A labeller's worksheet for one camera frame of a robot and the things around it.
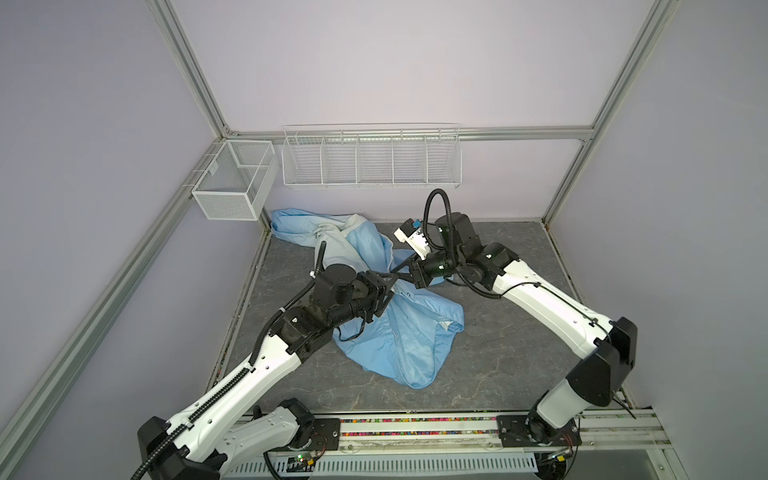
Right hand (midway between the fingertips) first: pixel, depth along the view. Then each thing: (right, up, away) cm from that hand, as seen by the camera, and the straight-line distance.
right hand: (392, 275), depth 72 cm
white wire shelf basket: (-7, +38, +27) cm, 47 cm away
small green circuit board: (-23, -46, +1) cm, 51 cm away
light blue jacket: (+1, -21, +15) cm, 26 cm away
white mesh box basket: (-54, +30, +31) cm, 69 cm away
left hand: (+2, -2, -4) cm, 5 cm away
